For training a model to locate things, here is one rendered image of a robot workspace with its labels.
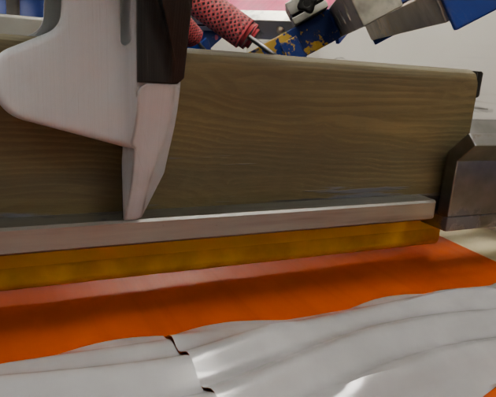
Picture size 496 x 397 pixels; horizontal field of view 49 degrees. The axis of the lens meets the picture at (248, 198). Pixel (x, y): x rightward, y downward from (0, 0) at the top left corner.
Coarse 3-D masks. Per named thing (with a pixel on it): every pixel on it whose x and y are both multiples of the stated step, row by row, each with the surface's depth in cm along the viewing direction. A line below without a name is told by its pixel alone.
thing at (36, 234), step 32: (0, 224) 19; (32, 224) 19; (64, 224) 20; (96, 224) 20; (128, 224) 21; (160, 224) 21; (192, 224) 22; (224, 224) 23; (256, 224) 23; (288, 224) 24; (320, 224) 25; (352, 224) 26
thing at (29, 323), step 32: (32, 288) 24; (64, 288) 24; (96, 288) 24; (128, 288) 24; (0, 320) 21; (32, 320) 21; (64, 320) 21; (96, 320) 21; (128, 320) 21; (0, 352) 19; (32, 352) 19
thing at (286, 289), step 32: (320, 256) 30; (352, 256) 30; (384, 256) 31; (416, 256) 31; (448, 256) 32; (480, 256) 32; (160, 288) 24; (192, 288) 25; (224, 288) 25; (256, 288) 25; (288, 288) 25; (320, 288) 26; (352, 288) 26; (384, 288) 26; (416, 288) 27; (448, 288) 27; (160, 320) 22; (192, 320) 22; (224, 320) 22; (256, 320) 22
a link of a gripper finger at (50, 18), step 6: (48, 0) 22; (54, 0) 22; (60, 0) 23; (48, 6) 22; (54, 6) 23; (60, 6) 23; (48, 12) 23; (54, 12) 23; (60, 12) 23; (48, 18) 23; (54, 18) 23; (42, 24) 23; (48, 24) 23; (54, 24) 23; (42, 30) 23; (48, 30) 23
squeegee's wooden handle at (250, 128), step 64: (192, 64) 22; (256, 64) 23; (320, 64) 24; (384, 64) 26; (0, 128) 19; (192, 128) 22; (256, 128) 24; (320, 128) 25; (384, 128) 27; (448, 128) 28; (0, 192) 20; (64, 192) 21; (192, 192) 23; (256, 192) 24; (320, 192) 26; (384, 192) 28
